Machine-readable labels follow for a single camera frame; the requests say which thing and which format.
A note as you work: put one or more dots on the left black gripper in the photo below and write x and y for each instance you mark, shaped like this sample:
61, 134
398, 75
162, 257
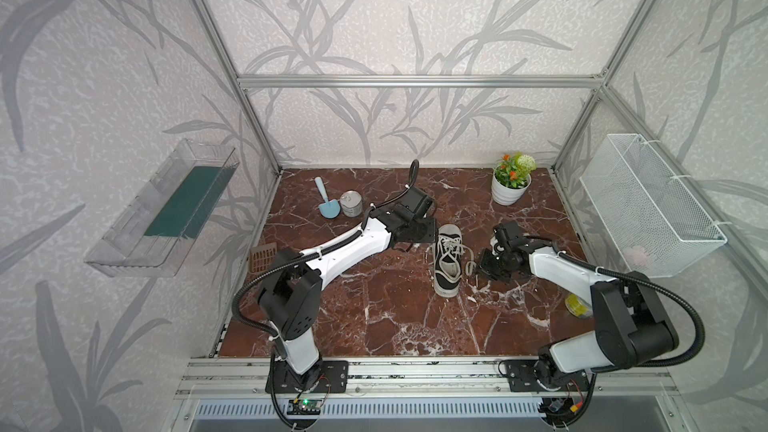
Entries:
424, 232

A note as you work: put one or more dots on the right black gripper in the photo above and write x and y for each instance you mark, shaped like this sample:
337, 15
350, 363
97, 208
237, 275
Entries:
495, 260

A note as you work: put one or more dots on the white shoelace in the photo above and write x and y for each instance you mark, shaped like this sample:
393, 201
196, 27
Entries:
454, 259

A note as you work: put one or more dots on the black white canvas sneaker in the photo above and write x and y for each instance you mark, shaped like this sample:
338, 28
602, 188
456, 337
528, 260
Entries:
444, 287

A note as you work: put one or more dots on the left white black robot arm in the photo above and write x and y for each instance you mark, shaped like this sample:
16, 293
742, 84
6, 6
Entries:
284, 301

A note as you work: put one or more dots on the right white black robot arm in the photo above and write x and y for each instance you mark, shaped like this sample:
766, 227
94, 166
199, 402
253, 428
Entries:
631, 327

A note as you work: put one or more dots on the potted plant white pot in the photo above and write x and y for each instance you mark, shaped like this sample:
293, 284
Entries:
512, 177

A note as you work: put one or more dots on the silver tin can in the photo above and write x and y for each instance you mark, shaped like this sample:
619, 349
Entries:
351, 203

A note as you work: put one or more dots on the light blue scoop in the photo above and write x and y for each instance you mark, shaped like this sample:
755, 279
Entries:
329, 209

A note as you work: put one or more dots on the green circuit board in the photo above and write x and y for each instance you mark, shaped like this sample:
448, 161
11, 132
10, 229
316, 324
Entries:
304, 407

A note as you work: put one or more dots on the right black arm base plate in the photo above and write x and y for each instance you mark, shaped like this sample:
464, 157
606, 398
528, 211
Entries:
538, 375

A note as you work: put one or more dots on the white wire basket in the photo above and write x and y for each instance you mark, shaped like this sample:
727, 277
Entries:
642, 202

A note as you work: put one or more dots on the right controller board with wires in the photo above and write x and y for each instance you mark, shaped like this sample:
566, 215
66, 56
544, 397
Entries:
559, 406

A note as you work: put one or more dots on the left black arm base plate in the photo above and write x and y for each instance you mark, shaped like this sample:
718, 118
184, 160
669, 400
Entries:
325, 376

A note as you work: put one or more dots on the aluminium front rail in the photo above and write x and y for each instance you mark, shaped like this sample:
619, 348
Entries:
403, 376

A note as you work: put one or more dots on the clear plastic wall tray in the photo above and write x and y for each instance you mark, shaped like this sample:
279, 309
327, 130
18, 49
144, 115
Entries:
153, 236

